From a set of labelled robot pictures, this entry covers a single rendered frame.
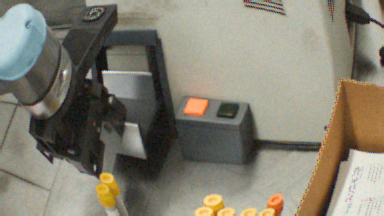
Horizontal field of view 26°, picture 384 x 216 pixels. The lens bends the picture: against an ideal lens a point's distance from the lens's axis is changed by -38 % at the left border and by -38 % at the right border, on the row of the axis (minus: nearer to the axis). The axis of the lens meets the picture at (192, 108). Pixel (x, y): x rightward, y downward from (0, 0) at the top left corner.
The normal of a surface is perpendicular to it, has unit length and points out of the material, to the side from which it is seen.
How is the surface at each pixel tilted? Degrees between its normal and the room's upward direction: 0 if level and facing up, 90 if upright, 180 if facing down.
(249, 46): 90
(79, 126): 30
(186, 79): 90
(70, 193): 0
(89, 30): 4
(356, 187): 3
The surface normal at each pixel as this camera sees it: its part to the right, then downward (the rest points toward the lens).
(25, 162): -0.14, -0.76
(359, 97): -0.26, 0.64
